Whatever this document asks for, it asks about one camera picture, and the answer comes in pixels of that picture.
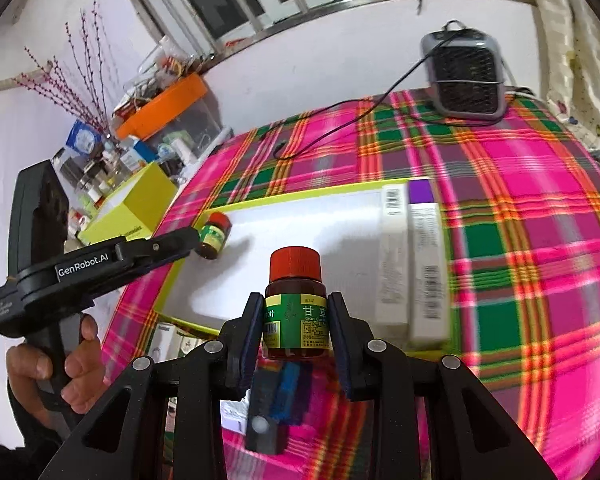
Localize cream heart print curtain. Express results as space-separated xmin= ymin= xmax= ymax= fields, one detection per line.
xmin=522 ymin=0 xmax=600 ymax=161

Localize blue and white carton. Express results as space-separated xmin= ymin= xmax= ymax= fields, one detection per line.
xmin=120 ymin=140 xmax=156 ymax=171

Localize white side shelf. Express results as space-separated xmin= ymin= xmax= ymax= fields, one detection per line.
xmin=170 ymin=127 xmax=233 ymax=186

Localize black rectangular device round button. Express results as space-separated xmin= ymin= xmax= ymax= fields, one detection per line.
xmin=245 ymin=360 xmax=291 ymax=453

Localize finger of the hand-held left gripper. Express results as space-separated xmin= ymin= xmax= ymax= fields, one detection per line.
xmin=112 ymin=226 xmax=201 ymax=281

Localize large white carton black drawing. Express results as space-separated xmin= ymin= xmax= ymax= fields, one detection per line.
xmin=150 ymin=322 xmax=181 ymax=361

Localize yellow-green shallow box tray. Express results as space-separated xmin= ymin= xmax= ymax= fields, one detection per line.
xmin=155 ymin=177 xmax=452 ymax=353

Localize row of small cosmetic bottles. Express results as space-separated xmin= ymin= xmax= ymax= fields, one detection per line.
xmin=65 ymin=160 xmax=131 ymax=241

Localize lavender cosmetic tube barcode label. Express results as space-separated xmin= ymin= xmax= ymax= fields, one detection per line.
xmin=221 ymin=400 xmax=251 ymax=433

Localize plaid cloth covered desktop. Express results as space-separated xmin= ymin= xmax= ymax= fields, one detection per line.
xmin=100 ymin=87 xmax=600 ymax=480

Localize white wall pipe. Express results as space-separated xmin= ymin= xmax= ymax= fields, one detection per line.
xmin=0 ymin=60 xmax=56 ymax=97

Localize metal window grille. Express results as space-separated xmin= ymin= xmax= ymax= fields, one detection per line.
xmin=117 ymin=0 xmax=536 ymax=76

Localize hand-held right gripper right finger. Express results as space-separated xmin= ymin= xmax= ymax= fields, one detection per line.
xmin=327 ymin=291 xmax=556 ymax=480

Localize blue plastic stamp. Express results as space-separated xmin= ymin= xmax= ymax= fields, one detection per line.
xmin=272 ymin=360 xmax=306 ymax=426

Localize person's left hand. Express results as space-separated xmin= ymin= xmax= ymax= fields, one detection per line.
xmin=5 ymin=312 xmax=106 ymax=428

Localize pink blossom branches in vase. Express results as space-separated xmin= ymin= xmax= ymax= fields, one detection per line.
xmin=24 ymin=0 xmax=118 ymax=141

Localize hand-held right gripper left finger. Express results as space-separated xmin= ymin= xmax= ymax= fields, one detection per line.
xmin=39 ymin=291 xmax=265 ymax=480

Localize clear storage bin orange lid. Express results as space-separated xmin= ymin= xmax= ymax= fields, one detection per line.
xmin=115 ymin=72 xmax=221 ymax=161

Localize slim white carton purple end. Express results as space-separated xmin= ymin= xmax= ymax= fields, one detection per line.
xmin=406 ymin=178 xmax=452 ymax=348

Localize grey desktop fan heater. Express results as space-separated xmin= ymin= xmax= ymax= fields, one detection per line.
xmin=420 ymin=21 xmax=511 ymax=121

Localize yellow-green cardboard box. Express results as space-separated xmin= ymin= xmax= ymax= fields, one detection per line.
xmin=77 ymin=162 xmax=179 ymax=248

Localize pile of assorted clutter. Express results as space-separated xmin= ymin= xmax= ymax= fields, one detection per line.
xmin=112 ymin=35 xmax=206 ymax=126

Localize glass jar dark contents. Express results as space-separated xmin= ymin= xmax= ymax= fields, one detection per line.
xmin=51 ymin=147 xmax=88 ymax=196

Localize black power cable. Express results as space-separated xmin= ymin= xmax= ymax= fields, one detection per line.
xmin=272 ymin=50 xmax=536 ymax=161

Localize brown medicine bottle red cap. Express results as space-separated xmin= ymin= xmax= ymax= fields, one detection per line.
xmin=197 ymin=211 xmax=231 ymax=261
xmin=262 ymin=247 xmax=329 ymax=361

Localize blue and white box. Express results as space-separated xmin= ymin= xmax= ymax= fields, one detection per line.
xmin=66 ymin=120 xmax=106 ymax=156

